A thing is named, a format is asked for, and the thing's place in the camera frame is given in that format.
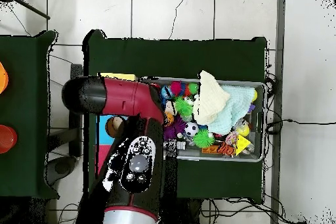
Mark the cream knitted cloth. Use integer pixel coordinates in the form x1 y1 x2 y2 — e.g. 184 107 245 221
192 70 232 126

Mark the green spiky toy with eyes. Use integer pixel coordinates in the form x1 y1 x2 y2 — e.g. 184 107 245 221
174 96 194 117

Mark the orange tiger plush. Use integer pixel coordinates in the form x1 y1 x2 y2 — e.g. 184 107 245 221
216 141 236 156

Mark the yellow cheese wedge toy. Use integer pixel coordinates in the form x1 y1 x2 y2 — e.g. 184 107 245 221
234 134 252 156

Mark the red plastic cup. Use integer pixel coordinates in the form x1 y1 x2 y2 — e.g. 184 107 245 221
0 124 18 154

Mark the orange plastic cup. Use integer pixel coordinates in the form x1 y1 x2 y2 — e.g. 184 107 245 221
0 60 9 95

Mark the black metal rod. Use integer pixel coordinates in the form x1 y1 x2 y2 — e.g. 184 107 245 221
0 0 51 20

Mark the wooden box with three holes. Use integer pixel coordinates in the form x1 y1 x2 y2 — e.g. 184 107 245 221
95 72 138 176

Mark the light blue knitted cloth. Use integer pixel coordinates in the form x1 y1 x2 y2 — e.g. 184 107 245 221
207 85 257 135

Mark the shallow mesh bin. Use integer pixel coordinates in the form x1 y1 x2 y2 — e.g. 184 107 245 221
138 76 268 163

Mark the black and white soccer ball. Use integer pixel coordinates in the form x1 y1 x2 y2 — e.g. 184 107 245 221
183 122 200 138

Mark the purple spiky ball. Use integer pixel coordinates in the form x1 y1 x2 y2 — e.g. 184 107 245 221
163 116 188 141

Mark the black power cable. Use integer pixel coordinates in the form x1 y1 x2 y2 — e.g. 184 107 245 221
266 118 336 133

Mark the multicolour spiky caterpillar toy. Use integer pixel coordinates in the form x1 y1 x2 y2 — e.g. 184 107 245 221
170 80 200 98

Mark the orange toy basketball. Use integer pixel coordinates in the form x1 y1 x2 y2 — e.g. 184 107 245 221
163 112 175 127

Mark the dark green tablecloth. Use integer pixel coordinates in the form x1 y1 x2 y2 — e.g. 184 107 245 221
82 29 268 205
0 30 60 200

